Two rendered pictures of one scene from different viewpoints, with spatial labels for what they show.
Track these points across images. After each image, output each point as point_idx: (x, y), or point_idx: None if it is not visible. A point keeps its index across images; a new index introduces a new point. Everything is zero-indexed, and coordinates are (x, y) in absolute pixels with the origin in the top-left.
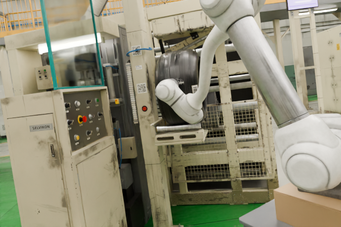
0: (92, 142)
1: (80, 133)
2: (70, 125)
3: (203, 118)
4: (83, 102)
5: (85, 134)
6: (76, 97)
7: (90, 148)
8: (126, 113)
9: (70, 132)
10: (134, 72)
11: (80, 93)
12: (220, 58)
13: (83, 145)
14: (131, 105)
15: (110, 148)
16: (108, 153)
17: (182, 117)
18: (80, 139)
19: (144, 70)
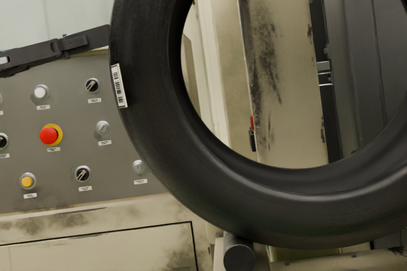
0: (105, 201)
1: (50, 170)
2: (6, 147)
3: (287, 232)
4: (73, 86)
5: (71, 176)
6: (40, 74)
7: (54, 218)
8: (340, 123)
9: (6, 166)
10: None
11: (60, 64)
12: None
13: (60, 204)
14: (370, 92)
15: (168, 235)
16: (152, 247)
17: None
18: (46, 186)
19: None
